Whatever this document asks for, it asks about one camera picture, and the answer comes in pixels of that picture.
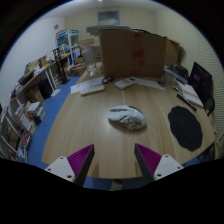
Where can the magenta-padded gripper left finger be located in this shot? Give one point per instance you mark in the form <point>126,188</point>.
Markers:
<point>78,161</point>

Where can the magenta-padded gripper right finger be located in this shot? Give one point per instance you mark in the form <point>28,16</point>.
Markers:
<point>151,161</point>

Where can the white computer mouse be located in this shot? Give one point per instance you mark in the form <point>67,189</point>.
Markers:
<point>126,116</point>

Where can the black mouse pad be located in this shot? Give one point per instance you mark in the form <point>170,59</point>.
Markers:
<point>185,128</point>

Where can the black marker pen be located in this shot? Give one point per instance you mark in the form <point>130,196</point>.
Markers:
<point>186,102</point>

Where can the cluttered shelf unit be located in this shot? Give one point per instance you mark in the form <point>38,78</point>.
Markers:
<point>16,130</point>

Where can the flat white rectangular device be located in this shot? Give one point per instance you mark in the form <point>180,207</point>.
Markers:
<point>92,89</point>

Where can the open white notebook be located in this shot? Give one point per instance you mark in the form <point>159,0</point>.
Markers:
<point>190,93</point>

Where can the small dark object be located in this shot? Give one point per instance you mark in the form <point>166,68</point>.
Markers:
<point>161,83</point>

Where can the black office chair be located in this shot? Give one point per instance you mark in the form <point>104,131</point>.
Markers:
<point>210,105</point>

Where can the white remote control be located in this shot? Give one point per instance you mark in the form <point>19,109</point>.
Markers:
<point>125,82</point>

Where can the clear plastic container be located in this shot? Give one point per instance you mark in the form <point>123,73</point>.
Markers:
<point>169,77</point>

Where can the small black round object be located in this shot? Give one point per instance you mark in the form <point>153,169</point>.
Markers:
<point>107,80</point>

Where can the blue book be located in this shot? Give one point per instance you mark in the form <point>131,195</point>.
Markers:
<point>180,75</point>

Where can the wooden side desk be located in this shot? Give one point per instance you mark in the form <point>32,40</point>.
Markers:
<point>40,73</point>

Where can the clear glass jar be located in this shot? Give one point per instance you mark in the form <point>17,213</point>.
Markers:
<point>90,61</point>

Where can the large brown cardboard box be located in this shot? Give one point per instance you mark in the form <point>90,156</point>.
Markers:
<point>131,53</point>

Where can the tall brown cardboard box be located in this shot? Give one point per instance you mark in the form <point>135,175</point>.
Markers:
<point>172,51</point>

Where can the blue glass display cabinet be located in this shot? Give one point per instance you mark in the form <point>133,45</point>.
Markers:
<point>68,43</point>

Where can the wall window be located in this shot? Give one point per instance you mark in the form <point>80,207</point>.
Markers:
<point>108,17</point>

